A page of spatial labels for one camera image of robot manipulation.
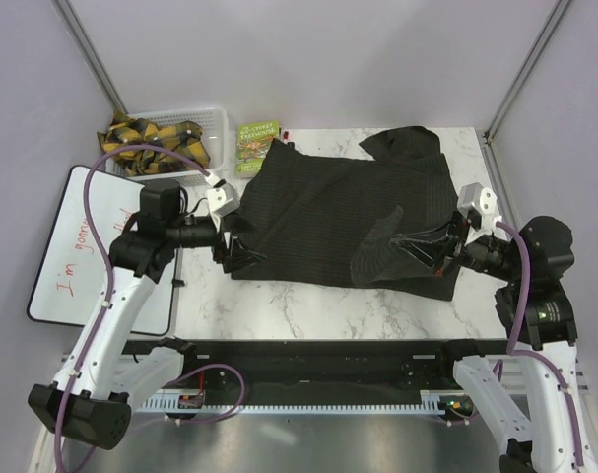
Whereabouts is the green paperback book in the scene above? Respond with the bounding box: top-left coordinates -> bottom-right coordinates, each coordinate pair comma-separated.
234,120 -> 281,178

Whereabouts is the yellow black plaid shirt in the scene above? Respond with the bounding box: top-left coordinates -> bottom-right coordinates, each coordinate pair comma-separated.
96,109 -> 212,178

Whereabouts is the white whiteboard black frame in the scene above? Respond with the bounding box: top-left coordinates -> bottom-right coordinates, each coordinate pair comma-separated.
27,166 -> 180,337

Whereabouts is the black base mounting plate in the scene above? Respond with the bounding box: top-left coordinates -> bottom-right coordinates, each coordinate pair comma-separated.
120,338 -> 477,406

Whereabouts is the aluminium frame post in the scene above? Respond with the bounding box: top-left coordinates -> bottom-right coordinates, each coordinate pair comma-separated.
483,0 -> 574,144
52,0 -> 128,112

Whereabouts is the dark striped long sleeve shirt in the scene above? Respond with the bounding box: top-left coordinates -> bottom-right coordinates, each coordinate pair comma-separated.
232,126 -> 458,301

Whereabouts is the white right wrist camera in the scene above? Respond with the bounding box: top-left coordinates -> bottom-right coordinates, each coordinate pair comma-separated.
457,182 -> 502,245

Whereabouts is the left aluminium frame post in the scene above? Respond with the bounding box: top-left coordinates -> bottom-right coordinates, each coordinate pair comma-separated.
52,0 -> 128,112

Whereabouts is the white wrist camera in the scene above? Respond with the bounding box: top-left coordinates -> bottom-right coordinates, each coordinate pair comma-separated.
457,182 -> 502,245
206,182 -> 240,218

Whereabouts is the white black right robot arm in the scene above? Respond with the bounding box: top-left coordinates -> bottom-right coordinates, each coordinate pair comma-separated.
391,213 -> 598,472

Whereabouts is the white slotted cable duct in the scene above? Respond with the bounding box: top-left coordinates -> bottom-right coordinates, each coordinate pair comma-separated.
137,390 -> 473,416

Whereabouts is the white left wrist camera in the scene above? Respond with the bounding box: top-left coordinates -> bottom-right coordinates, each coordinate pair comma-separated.
206,182 -> 240,218

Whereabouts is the white plastic basket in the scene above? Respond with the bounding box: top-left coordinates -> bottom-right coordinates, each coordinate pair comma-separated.
98,107 -> 229,186

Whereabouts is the right aluminium frame post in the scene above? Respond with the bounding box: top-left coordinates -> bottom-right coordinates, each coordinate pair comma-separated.
483,0 -> 574,144

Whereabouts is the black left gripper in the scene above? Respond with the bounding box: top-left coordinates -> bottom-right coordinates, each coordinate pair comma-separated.
167,210 -> 267,273

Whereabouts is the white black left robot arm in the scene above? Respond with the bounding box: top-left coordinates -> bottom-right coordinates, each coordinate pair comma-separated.
28,176 -> 264,450

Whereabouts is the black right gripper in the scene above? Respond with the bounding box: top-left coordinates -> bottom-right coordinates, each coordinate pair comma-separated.
391,206 -> 526,281

